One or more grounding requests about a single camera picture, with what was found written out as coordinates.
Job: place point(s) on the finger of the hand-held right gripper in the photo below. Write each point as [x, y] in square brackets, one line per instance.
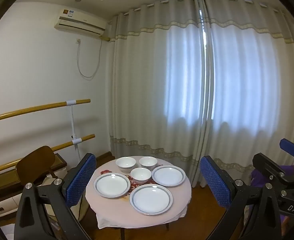
[266, 170]
[290, 148]

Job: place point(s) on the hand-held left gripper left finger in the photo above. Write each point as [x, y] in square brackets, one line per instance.
[80, 180]

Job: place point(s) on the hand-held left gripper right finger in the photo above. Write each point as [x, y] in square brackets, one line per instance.
[214, 182]

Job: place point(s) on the white plate grey rim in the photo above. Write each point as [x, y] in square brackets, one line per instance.
[151, 199]
[112, 184]
[168, 175]

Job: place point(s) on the large white bowl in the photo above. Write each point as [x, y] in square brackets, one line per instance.
[126, 163]

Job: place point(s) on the small white bowl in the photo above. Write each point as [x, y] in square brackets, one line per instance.
[148, 162]
[140, 174]

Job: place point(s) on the white storage box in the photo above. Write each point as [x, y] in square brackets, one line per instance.
[60, 172]
[9, 205]

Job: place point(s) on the round pink table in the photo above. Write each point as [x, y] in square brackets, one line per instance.
[107, 205]

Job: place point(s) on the short wooden barre bar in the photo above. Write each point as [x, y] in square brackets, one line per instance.
[69, 143]

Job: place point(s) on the white barre stand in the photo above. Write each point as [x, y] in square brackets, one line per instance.
[72, 120]

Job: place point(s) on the round table dark legs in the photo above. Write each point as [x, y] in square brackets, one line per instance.
[122, 233]

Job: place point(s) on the dark wooden framed panel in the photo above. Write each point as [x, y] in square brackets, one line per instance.
[2, 180]

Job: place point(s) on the beige curtain with lace band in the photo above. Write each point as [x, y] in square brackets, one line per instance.
[249, 80]
[149, 80]

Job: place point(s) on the beige air conditioner pipe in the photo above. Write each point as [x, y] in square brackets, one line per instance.
[105, 39]

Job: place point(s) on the white wall air conditioner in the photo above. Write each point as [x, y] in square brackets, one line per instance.
[79, 21]

